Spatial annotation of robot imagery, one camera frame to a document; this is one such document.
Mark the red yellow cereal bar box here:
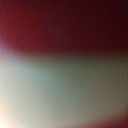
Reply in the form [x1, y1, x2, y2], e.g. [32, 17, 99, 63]
[0, 0, 128, 58]

